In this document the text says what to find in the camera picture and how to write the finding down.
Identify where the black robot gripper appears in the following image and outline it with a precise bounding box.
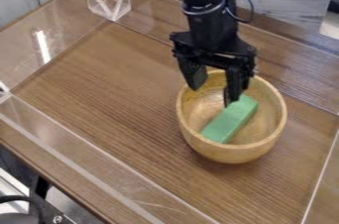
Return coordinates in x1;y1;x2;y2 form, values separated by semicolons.
170;1;255;107

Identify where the green rectangular block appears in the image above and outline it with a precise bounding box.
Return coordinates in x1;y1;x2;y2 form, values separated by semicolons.
201;94;258;144

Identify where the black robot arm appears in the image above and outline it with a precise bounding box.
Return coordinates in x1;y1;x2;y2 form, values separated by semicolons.
170;0;255;105

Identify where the brown wooden bowl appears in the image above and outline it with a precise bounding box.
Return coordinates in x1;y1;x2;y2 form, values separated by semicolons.
177;70;287;164

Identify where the black metal table leg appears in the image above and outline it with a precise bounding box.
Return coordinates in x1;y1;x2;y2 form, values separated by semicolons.
30;176;77;224

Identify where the clear acrylic corner bracket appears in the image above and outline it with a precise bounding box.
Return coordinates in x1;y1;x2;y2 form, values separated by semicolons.
86;0;131;22

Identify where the black cable under table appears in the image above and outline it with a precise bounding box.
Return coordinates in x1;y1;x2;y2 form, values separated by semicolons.
0;195;46;224

